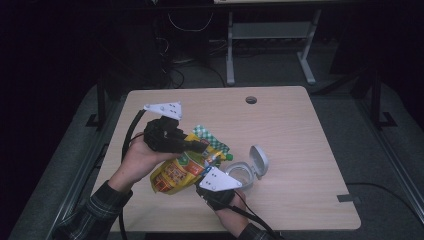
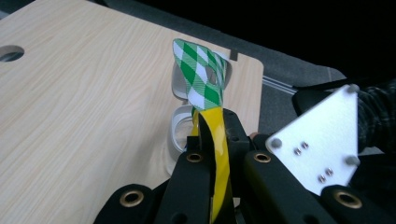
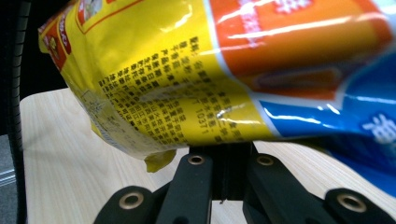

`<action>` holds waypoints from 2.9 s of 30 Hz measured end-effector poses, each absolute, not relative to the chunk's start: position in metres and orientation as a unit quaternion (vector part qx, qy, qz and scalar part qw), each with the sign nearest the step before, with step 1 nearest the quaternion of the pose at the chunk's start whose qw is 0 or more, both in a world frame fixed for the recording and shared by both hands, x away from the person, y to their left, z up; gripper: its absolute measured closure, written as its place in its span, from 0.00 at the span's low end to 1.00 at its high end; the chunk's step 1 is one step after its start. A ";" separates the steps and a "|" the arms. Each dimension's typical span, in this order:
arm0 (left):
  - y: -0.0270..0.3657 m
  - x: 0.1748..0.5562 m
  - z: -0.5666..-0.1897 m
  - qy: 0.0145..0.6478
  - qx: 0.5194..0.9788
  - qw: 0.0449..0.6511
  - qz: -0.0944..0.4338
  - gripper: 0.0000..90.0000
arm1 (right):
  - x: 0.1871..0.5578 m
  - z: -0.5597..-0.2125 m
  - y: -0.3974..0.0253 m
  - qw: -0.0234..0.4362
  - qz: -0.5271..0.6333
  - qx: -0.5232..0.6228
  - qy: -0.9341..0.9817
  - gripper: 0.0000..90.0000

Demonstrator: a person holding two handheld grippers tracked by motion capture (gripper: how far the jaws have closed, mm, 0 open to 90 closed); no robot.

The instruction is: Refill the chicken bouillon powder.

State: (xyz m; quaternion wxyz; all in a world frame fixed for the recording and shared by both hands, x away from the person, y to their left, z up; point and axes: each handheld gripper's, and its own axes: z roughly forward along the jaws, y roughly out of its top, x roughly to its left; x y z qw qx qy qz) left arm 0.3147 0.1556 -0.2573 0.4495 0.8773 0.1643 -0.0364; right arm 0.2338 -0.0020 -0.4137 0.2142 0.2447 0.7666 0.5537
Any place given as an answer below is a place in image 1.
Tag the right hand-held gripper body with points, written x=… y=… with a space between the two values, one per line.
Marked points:
x=218 y=183

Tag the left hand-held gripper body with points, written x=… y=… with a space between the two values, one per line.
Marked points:
x=163 y=133

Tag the yellow spout pouch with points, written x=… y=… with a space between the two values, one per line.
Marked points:
x=180 y=170

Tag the person's right hand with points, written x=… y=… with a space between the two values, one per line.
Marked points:
x=230 y=216

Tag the person's left hand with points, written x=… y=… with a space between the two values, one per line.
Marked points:
x=140 y=163

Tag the black metal stand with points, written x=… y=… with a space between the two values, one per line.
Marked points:
x=376 y=100
x=101 y=106

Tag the grey tape strip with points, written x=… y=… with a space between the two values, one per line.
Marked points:
x=348 y=199

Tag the white desk frame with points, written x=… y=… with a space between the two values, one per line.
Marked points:
x=271 y=30

